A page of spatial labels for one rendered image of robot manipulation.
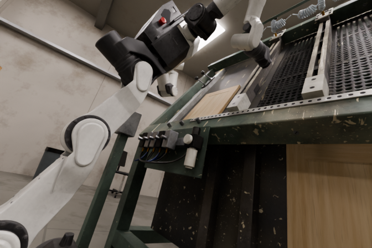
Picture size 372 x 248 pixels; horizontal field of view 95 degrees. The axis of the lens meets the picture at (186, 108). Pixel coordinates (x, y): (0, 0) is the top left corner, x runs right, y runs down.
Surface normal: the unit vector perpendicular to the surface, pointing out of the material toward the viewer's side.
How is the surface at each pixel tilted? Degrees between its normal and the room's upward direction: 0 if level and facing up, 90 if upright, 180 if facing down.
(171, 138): 90
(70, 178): 115
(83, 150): 90
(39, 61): 90
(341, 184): 90
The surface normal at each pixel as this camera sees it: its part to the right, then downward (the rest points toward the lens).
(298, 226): -0.72, -0.42
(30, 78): 0.58, -0.20
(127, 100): 0.36, 0.09
